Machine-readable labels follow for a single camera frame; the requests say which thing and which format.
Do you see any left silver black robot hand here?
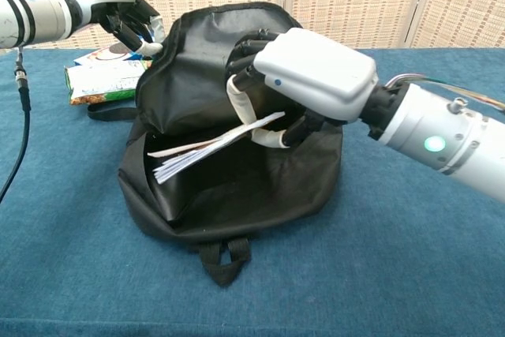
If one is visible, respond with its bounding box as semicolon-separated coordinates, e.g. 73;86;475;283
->
80;0;163;56

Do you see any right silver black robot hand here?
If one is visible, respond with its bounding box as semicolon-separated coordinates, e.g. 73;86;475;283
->
225;27;379;149

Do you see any black fabric backpack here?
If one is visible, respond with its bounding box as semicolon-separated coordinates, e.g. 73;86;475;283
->
87;2;343;286

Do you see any white paper booklet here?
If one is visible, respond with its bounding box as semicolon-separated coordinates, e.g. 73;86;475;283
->
147;111;286;185

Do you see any blue pink cookie box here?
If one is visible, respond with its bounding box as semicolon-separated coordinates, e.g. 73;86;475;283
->
73;45;153;68

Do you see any green white snack bag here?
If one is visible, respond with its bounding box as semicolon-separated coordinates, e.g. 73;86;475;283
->
64;59;153;107

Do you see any blue felt table cover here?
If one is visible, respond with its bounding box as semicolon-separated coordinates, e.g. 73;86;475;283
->
0;47;505;337

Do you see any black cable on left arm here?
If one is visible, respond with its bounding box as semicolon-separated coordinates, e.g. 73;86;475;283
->
0;47;32;204

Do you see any coloured wire bundle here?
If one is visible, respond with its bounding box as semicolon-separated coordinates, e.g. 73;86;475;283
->
384;72;505;111

